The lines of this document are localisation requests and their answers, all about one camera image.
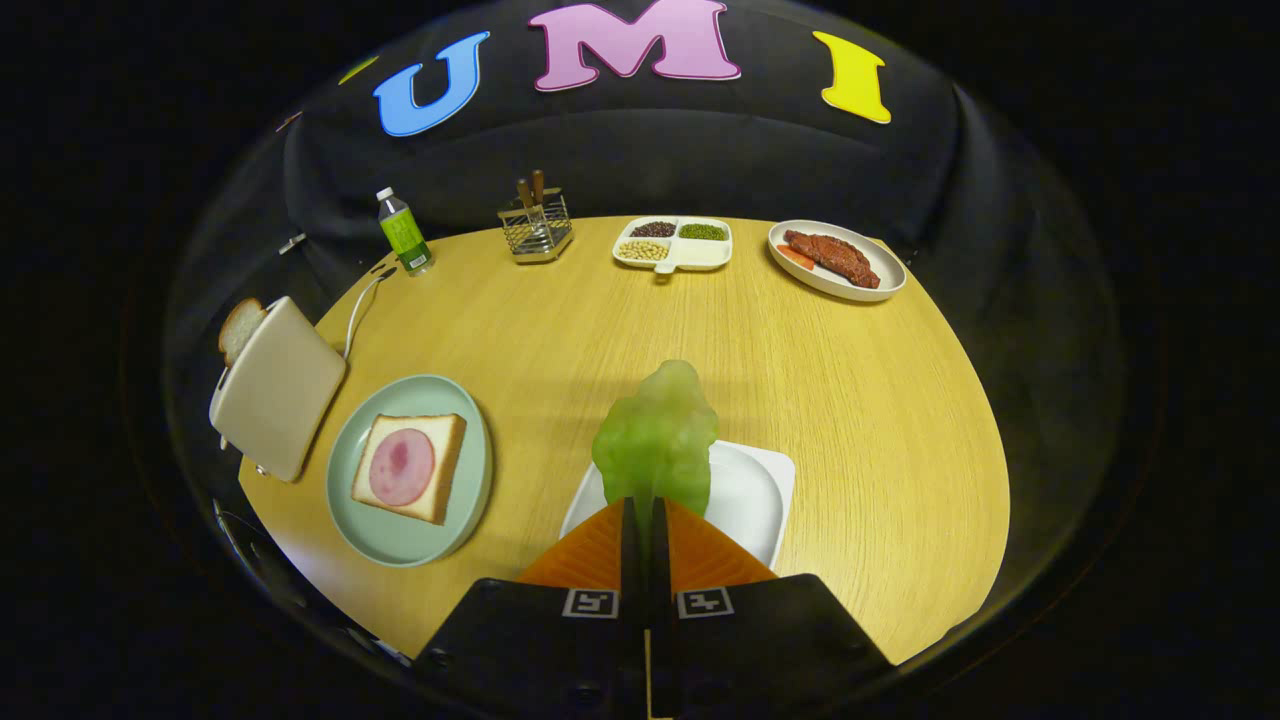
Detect white square plate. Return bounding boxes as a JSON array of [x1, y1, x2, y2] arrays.
[[558, 440, 797, 571]]

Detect green lettuce leaf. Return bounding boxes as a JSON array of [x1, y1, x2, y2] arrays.
[[591, 360, 719, 523]]

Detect wire mesh utensil holder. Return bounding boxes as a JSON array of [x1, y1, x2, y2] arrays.
[[498, 188, 575, 265]]

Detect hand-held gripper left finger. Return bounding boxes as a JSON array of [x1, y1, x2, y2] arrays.
[[415, 497, 649, 720]]

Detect green label plastic bottle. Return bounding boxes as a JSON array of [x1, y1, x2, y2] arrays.
[[376, 187, 435, 277]]

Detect brown steak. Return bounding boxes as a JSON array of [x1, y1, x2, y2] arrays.
[[783, 230, 882, 290]]

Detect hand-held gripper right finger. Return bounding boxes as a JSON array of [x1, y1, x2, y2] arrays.
[[650, 497, 894, 720]]

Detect pink ham slice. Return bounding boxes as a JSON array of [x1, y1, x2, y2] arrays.
[[369, 428, 437, 508]]

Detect plain bread slice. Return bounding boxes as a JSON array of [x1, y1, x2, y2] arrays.
[[218, 297, 267, 367]]

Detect white oval steak plate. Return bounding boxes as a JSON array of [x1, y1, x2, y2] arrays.
[[767, 219, 908, 303]]

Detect white toaster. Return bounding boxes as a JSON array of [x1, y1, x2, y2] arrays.
[[208, 296, 348, 484]]

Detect pale green round plate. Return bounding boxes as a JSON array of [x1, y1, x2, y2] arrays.
[[326, 374, 494, 569]]

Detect white divided bean dish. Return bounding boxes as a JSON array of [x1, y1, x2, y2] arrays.
[[612, 216, 734, 275]]

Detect square toast slice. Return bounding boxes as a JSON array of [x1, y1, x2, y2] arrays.
[[351, 413, 468, 526]]

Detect white toaster cable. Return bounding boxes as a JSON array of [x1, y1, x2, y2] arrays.
[[343, 266, 398, 359]]

